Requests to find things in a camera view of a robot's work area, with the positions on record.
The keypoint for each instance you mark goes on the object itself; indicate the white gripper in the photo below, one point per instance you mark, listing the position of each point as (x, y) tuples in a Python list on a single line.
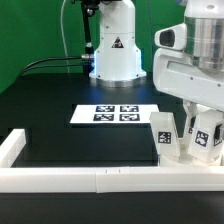
[(174, 74)]

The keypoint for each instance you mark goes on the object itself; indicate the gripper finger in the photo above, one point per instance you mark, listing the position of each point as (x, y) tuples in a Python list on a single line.
[(218, 134)]

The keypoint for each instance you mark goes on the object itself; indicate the white round stool seat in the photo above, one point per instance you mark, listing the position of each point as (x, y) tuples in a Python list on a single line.
[(186, 159)]

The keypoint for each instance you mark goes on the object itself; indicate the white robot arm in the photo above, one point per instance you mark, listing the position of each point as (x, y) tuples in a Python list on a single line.
[(117, 60)]

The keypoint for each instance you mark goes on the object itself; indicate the white marker sheet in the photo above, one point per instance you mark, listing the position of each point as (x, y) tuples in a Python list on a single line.
[(113, 114)]

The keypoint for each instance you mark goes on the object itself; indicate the white U-shaped fence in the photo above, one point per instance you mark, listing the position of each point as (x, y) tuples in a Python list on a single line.
[(99, 180)]

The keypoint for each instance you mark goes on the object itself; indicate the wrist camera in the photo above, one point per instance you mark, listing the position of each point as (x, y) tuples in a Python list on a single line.
[(174, 37)]

